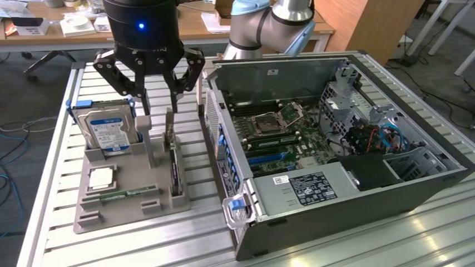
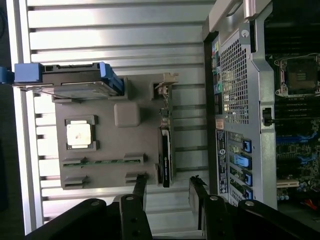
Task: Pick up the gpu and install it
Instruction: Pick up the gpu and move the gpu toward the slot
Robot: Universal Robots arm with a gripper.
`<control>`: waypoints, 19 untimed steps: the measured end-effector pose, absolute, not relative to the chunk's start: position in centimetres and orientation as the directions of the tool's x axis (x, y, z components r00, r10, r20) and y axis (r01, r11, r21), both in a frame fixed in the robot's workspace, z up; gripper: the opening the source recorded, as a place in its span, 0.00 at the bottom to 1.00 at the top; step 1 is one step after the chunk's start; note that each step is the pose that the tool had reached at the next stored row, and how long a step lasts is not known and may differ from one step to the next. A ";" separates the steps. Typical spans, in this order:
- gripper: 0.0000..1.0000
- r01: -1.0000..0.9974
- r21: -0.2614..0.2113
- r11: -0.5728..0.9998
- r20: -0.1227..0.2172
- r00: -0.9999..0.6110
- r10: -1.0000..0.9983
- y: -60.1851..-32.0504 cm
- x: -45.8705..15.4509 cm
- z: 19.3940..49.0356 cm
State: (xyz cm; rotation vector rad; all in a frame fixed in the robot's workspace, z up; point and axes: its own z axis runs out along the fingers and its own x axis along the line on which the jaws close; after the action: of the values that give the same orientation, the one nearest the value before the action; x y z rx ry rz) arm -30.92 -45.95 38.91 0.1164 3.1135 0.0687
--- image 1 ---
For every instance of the black and white box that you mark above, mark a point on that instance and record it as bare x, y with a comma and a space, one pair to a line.
33, 29

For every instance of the blue expansion slot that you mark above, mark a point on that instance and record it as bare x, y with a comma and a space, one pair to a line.
267, 159

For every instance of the green RAM stick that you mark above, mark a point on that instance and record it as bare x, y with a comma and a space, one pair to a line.
115, 194

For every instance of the grey power supply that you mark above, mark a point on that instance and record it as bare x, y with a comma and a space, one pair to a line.
274, 200

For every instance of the tape roll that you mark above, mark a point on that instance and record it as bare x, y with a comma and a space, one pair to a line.
72, 2

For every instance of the wooden cabinet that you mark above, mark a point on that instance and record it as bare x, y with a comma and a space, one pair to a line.
371, 27

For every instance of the black chair base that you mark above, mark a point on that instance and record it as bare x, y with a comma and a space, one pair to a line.
44, 61

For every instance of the grey cup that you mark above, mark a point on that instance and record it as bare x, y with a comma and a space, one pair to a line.
53, 3

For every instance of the silver CPU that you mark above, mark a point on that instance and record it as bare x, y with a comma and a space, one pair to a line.
100, 178

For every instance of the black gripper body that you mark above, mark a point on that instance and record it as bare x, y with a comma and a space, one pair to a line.
144, 33

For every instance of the brown cardboard box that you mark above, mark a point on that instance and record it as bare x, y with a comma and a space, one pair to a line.
223, 8

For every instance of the metal drive cage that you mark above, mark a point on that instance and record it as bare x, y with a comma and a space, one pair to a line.
344, 105

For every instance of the blue case latch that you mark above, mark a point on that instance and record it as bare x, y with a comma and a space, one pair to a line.
238, 205

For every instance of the white printed part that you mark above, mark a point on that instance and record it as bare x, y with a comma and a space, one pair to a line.
78, 26

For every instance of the metal socket cover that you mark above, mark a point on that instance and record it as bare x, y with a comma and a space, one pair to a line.
291, 114

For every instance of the grey parts rack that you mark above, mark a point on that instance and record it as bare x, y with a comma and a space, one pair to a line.
138, 180

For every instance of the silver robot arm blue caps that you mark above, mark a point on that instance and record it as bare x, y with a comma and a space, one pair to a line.
252, 33

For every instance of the black power adapter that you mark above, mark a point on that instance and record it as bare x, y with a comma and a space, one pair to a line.
407, 61

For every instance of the hard disk blue carrier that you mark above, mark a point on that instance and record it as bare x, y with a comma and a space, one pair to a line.
107, 130

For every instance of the CPU socket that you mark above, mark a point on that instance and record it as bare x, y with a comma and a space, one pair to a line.
267, 125

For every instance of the white carton box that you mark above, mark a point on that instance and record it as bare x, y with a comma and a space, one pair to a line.
100, 26

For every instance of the red book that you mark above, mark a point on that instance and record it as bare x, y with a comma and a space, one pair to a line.
9, 29

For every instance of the metal disk bay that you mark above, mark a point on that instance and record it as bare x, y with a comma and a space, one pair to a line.
415, 164

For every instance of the white table frame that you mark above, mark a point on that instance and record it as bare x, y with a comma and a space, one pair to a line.
427, 27

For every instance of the dark grey PC case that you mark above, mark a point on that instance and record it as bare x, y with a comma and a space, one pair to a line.
334, 222

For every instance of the black power supply label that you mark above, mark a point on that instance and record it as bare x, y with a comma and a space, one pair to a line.
314, 189

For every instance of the white papers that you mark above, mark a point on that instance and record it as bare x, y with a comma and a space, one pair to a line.
214, 26

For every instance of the wooden desk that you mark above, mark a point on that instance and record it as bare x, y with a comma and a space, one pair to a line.
53, 39

